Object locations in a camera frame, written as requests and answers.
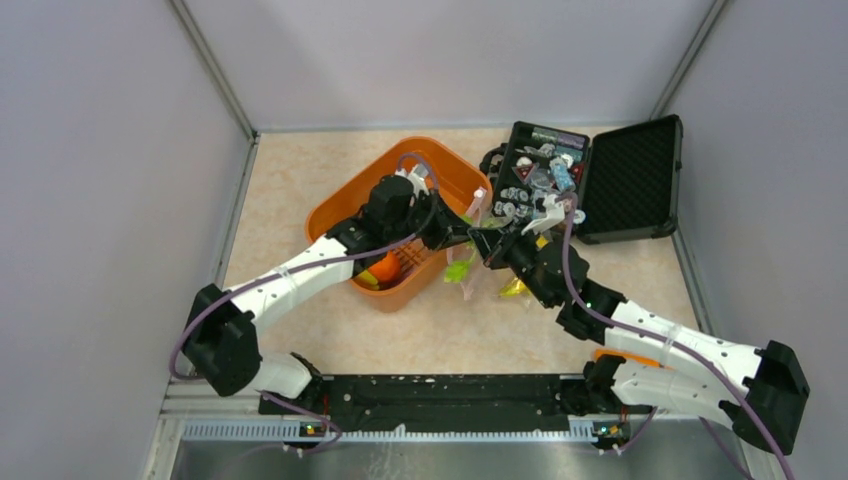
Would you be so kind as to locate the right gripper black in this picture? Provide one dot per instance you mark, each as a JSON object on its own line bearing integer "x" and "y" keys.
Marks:
{"x": 494, "y": 244}

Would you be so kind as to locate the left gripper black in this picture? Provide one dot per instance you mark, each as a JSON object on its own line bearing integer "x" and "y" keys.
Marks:
{"x": 449, "y": 228}

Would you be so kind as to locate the clear zip top bag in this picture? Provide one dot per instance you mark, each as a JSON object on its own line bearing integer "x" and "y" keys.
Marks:
{"x": 477, "y": 214}

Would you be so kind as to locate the yellow banana bunch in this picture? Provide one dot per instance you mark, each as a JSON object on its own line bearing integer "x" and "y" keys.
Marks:
{"x": 513, "y": 288}
{"x": 367, "y": 281}

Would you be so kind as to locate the orange plastic basket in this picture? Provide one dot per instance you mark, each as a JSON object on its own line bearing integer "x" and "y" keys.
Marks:
{"x": 337, "y": 216}

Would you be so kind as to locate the green leafy vegetable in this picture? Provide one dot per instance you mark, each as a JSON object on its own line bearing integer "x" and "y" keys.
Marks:
{"x": 458, "y": 270}

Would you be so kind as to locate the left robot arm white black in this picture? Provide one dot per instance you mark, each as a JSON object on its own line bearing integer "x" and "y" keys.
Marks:
{"x": 221, "y": 337}

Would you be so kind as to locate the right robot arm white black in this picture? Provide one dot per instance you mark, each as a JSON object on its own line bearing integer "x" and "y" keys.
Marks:
{"x": 760, "y": 393}

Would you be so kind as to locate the orange fruit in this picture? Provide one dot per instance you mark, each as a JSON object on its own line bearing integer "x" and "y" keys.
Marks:
{"x": 387, "y": 270}

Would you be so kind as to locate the black poker chip case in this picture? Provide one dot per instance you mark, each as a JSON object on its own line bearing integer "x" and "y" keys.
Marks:
{"x": 626, "y": 179}

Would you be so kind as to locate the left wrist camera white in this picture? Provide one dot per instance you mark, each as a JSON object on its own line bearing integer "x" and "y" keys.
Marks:
{"x": 417, "y": 176}

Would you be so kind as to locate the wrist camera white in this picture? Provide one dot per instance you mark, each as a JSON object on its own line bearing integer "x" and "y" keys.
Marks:
{"x": 417, "y": 176}
{"x": 553, "y": 211}

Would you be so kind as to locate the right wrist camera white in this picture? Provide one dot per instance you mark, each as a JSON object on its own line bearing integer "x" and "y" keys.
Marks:
{"x": 553, "y": 211}

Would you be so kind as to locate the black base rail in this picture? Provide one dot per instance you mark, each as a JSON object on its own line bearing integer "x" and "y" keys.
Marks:
{"x": 449, "y": 403}

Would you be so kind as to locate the orange handled tool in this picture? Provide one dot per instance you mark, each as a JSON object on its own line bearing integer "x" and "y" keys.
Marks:
{"x": 598, "y": 353}

